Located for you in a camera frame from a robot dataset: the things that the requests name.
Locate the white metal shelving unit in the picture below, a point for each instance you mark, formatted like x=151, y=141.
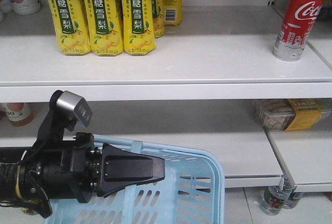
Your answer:
x=194, y=90

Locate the clear water bottle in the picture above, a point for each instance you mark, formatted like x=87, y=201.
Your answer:
x=273, y=199

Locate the orange C100 juice bottle right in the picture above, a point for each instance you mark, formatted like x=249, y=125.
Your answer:
x=19, y=114

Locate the clear plastic cookie box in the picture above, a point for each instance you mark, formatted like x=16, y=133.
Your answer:
x=291, y=114

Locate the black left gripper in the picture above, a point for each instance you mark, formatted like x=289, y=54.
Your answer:
x=77, y=169

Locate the red coca-cola aluminium bottle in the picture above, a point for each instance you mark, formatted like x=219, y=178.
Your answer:
x=292, y=38

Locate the yellow pear drink carton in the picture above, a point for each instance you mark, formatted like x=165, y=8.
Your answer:
x=71, y=26
x=105, y=26
x=138, y=27

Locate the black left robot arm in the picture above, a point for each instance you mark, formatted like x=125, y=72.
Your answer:
x=9, y=156

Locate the light blue plastic basket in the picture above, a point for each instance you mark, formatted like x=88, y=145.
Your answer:
x=193, y=191

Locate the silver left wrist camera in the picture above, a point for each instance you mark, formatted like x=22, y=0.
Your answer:
x=75, y=107

